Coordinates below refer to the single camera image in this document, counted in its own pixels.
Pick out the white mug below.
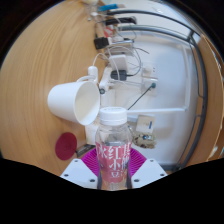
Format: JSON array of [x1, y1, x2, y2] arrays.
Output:
[[47, 75, 102, 126]]

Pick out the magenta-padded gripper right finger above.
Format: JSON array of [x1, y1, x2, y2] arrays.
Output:
[[127, 147, 168, 190]]

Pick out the flat round red coaster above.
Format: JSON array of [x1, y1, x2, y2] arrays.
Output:
[[54, 131, 78, 161]]

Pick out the grey metal desk frame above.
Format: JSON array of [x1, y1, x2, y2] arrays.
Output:
[[109, 8, 209, 172]]

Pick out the white desk lamp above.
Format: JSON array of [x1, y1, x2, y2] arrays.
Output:
[[98, 64, 188, 116]]

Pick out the white wall socket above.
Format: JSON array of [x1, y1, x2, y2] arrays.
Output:
[[141, 64, 159, 96]]

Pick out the black power cable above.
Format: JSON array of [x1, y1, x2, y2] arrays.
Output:
[[127, 84, 156, 111]]

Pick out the small white rounded device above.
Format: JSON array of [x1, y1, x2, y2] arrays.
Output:
[[87, 65, 100, 82]]

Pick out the white tissue pack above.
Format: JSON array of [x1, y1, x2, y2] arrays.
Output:
[[84, 122, 101, 146]]

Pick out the small black block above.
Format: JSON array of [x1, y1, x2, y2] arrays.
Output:
[[93, 36, 109, 50]]

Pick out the clear drink bottle pink label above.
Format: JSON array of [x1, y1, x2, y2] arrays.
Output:
[[94, 106, 134, 191]]

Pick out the white wall-mounted box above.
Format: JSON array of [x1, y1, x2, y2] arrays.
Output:
[[135, 114, 156, 135]]

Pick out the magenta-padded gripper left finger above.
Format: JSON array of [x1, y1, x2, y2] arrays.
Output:
[[60, 147, 101, 190]]

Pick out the white power adapter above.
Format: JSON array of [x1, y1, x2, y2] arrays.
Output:
[[109, 54, 129, 71]]

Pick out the brown tree creature figurine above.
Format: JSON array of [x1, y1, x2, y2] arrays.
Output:
[[131, 131, 158, 150]]

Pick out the small blue tube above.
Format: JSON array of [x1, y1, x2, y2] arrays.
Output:
[[99, 3, 118, 12]]

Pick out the black charger plug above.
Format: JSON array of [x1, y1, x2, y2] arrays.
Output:
[[110, 69, 128, 81]]

